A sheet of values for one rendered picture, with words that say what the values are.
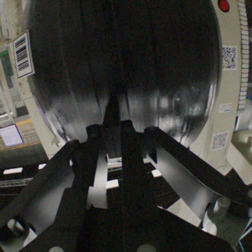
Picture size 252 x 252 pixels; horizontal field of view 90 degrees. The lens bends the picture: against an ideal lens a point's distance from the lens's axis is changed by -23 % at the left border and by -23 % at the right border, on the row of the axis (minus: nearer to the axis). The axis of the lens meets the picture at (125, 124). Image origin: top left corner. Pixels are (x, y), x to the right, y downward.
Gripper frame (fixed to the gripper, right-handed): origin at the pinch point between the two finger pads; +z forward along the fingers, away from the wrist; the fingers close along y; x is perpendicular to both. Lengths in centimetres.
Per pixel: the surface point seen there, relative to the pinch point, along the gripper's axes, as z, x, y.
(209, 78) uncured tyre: 3.3, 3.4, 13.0
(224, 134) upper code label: 27.6, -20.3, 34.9
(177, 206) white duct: 73, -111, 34
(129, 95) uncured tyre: 3.0, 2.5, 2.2
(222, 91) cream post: 25.4, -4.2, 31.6
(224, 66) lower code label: 24.2, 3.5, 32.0
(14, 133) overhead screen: 298, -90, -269
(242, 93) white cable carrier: 27, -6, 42
